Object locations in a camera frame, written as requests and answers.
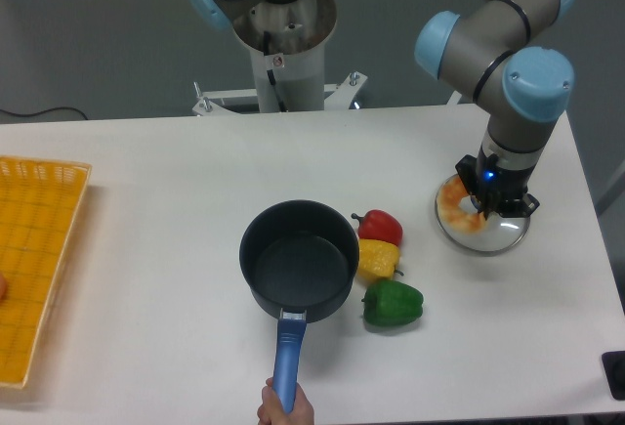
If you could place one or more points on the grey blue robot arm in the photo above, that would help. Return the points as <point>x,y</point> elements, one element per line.
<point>488,57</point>

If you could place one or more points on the red bell pepper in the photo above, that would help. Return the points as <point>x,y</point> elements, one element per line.
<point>379,225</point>

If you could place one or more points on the dark pot blue handle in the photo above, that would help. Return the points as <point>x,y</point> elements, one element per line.
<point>299,258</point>

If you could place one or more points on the glazed orange donut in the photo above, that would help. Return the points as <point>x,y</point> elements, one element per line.
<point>450,196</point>

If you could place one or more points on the green bell pepper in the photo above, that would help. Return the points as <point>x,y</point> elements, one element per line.
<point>390,303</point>

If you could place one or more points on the black device at table edge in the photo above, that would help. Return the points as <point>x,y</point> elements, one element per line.
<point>614,369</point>

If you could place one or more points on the glass pot lid blue knob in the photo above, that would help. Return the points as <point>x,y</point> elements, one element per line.
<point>500,235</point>

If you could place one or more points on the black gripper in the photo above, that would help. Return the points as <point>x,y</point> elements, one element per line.
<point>497,180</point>

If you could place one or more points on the orange plastic basket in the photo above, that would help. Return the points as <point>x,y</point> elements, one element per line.
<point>40,201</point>

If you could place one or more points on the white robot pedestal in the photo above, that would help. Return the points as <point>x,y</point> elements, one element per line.
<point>286,44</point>

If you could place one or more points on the yellow bell pepper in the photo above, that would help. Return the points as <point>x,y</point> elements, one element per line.
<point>378,260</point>

